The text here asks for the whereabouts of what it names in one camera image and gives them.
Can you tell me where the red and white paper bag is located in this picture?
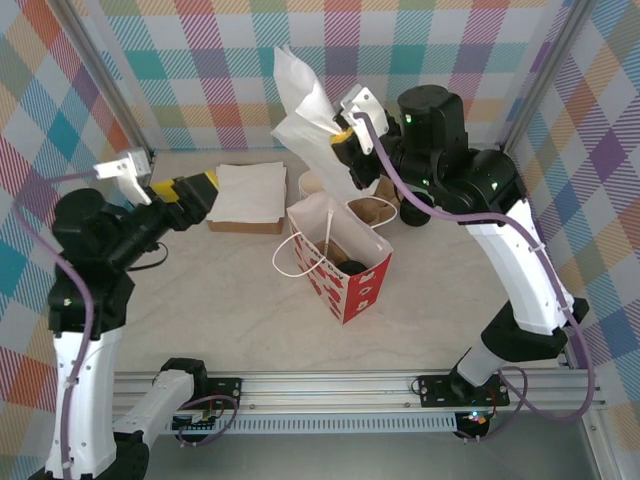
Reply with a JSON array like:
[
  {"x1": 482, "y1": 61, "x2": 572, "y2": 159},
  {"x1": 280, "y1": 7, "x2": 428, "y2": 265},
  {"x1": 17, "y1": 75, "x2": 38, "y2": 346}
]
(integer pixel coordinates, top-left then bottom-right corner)
[{"x1": 272, "y1": 193, "x2": 394, "y2": 326}]

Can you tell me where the brown cardboard napkin box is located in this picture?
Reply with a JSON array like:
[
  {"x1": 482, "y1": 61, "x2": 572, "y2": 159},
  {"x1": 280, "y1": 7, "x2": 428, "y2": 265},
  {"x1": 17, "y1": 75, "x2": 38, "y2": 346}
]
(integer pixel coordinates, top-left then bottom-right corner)
[{"x1": 206, "y1": 217, "x2": 286, "y2": 235}]

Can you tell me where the white paper napkin stack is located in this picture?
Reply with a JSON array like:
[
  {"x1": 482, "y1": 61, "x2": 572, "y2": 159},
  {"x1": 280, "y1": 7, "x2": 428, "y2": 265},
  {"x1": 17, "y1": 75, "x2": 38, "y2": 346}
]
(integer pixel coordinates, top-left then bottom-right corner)
[{"x1": 206, "y1": 160, "x2": 289, "y2": 224}]

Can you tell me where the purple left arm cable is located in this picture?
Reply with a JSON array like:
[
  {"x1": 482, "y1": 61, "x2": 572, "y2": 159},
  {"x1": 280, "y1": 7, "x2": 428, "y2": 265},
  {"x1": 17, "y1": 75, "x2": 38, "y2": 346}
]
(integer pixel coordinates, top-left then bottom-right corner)
[{"x1": 12, "y1": 167, "x2": 239, "y2": 479}]

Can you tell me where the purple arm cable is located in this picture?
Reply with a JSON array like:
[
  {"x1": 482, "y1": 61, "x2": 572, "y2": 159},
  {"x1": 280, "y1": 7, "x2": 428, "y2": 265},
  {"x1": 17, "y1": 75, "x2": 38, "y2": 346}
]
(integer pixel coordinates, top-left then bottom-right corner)
[
  {"x1": 12, "y1": 167, "x2": 239, "y2": 479},
  {"x1": 349, "y1": 112, "x2": 599, "y2": 444}
]

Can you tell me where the aluminium frame post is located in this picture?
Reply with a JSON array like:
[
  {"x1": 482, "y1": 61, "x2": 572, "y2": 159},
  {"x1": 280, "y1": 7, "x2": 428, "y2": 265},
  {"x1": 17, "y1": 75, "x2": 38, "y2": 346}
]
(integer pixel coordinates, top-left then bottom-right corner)
[
  {"x1": 502, "y1": 0, "x2": 599, "y2": 151},
  {"x1": 59, "y1": 0, "x2": 156, "y2": 164}
]

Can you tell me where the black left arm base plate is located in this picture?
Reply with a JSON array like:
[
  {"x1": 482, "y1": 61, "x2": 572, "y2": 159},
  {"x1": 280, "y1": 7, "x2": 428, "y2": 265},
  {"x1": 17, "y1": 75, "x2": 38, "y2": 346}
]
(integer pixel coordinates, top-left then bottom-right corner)
[{"x1": 199, "y1": 375, "x2": 245, "y2": 409}]

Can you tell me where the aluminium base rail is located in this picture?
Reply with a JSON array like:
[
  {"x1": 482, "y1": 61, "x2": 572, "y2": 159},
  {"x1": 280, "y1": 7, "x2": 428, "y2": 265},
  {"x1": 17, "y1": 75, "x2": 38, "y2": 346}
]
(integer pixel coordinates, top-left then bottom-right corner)
[{"x1": 112, "y1": 369, "x2": 609, "y2": 414}]

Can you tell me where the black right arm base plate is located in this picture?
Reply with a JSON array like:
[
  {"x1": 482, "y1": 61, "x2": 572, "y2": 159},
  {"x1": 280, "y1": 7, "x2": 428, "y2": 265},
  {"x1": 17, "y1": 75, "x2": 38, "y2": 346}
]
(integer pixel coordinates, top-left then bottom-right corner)
[{"x1": 417, "y1": 372, "x2": 511, "y2": 409}]

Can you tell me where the perforated metal cable tray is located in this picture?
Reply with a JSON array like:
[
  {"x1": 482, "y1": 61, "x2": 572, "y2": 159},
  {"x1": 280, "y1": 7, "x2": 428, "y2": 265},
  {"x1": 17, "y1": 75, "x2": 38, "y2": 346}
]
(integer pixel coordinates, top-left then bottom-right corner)
[{"x1": 154, "y1": 417, "x2": 459, "y2": 435}]

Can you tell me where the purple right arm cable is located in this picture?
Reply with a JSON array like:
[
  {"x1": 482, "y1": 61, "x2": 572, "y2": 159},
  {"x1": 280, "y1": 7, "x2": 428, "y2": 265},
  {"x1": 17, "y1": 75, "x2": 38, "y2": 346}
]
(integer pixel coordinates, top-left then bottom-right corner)
[{"x1": 349, "y1": 112, "x2": 599, "y2": 444}]

